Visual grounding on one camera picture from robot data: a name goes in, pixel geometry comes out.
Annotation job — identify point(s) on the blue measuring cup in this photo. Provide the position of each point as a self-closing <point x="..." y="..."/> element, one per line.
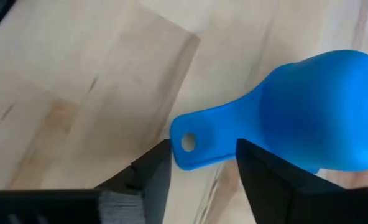
<point x="296" y="109"/>

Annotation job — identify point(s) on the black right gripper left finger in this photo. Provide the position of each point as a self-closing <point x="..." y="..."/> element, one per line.
<point x="153" y="180"/>

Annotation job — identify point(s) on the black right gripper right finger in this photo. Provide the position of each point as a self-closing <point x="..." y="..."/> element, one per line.
<point x="277" y="193"/>

